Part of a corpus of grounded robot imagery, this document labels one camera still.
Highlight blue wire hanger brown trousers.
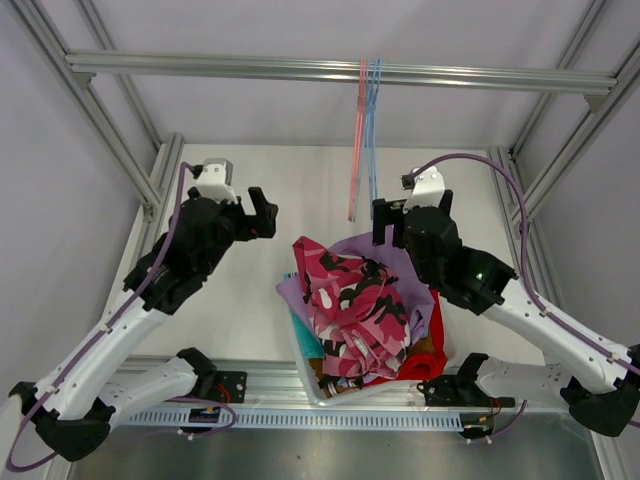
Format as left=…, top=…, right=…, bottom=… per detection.
left=368, top=59, right=382, bottom=200

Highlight pink wire hanger lilac trousers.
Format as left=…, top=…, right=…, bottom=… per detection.
left=349, top=58, right=370, bottom=224

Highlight red trousers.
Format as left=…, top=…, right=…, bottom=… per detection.
left=363, top=286, right=448, bottom=386

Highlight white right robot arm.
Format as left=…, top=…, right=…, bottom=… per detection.
left=372, top=190, right=639, bottom=438

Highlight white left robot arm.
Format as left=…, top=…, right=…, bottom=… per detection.
left=11, top=187, right=279, bottom=462

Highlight white plastic mesh basket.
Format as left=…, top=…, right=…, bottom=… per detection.
left=279, top=290, right=453, bottom=407

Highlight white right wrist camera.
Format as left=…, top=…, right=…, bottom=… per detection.
left=401, top=166, right=445, bottom=214

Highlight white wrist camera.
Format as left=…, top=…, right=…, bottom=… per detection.
left=195, top=158, right=238, bottom=204
left=401, top=166, right=445, bottom=214

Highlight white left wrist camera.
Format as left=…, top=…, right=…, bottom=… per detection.
left=195, top=158, right=238, bottom=204

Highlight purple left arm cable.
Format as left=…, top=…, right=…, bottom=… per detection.
left=4, top=160, right=239, bottom=472

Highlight right aluminium frame struts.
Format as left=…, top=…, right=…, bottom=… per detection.
left=487, top=0, right=640, bottom=231

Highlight aluminium frame struts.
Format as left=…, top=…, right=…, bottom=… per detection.
left=487, top=0, right=640, bottom=231
left=9, top=0, right=186, bottom=311

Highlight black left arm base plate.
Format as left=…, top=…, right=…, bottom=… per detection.
left=199, top=371, right=248, bottom=404

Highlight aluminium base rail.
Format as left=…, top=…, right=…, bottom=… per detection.
left=108, top=356, right=567, bottom=413

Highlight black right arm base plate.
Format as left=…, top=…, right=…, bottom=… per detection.
left=416, top=375, right=516, bottom=408

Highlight white slotted cable duct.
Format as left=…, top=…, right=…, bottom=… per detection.
left=124, top=405, right=463, bottom=432

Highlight left aluminium frame struts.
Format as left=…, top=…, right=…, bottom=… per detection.
left=9, top=0, right=186, bottom=311

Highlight aluminium hanging rail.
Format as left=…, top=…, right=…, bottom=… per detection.
left=65, top=50, right=617, bottom=97

